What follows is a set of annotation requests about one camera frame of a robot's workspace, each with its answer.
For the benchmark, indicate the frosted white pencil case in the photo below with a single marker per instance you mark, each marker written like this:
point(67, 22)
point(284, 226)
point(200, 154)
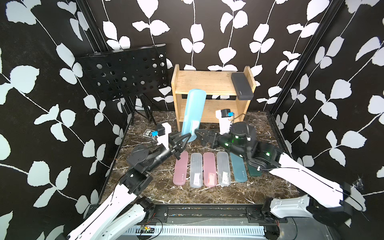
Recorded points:
point(196, 170)

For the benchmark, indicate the light blue pencil case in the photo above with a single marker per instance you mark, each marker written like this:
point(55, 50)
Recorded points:
point(194, 111)

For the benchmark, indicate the white slotted cable duct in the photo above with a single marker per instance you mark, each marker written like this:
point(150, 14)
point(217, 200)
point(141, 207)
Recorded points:
point(198, 231)

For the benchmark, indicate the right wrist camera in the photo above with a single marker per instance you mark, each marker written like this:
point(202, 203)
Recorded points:
point(225, 117)

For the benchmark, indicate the dark green pencil case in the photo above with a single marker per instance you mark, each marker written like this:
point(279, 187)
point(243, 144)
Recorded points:
point(253, 172)

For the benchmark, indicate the wooden two-tier shelf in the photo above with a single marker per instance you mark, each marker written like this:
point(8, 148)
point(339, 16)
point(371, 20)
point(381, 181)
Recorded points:
point(213, 83)

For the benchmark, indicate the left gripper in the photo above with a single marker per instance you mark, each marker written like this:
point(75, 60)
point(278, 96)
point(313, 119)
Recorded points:
point(174, 148)

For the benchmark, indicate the clear white pencil case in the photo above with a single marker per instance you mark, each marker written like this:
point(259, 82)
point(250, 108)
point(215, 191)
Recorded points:
point(223, 165)

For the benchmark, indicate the pink pencil case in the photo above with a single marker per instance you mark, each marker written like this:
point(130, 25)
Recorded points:
point(209, 169)
point(181, 166)

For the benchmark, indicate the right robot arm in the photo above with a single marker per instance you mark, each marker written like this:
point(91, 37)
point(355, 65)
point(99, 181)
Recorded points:
point(325, 201)

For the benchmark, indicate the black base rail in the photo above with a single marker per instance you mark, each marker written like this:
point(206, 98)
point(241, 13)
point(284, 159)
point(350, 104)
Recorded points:
point(255, 214)

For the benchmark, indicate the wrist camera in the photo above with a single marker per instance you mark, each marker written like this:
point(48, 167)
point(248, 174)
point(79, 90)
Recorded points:
point(162, 133)
point(225, 117)

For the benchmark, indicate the dark grey pencil case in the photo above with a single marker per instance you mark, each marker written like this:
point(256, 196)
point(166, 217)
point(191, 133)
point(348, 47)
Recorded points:
point(242, 87)

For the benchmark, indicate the black perforated music stand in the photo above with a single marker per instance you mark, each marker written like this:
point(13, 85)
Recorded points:
point(129, 74)

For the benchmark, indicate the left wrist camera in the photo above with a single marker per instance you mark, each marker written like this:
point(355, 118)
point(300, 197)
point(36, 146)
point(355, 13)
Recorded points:
point(162, 133)

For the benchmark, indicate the black white tag card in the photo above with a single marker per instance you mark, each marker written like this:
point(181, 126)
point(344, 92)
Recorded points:
point(148, 133)

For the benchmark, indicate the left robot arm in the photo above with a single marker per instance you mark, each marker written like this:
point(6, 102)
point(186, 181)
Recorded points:
point(123, 209)

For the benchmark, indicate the teal pencil case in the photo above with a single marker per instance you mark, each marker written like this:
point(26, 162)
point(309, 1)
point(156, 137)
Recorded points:
point(239, 169)

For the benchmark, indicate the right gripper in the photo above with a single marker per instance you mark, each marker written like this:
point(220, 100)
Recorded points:
point(205, 132)

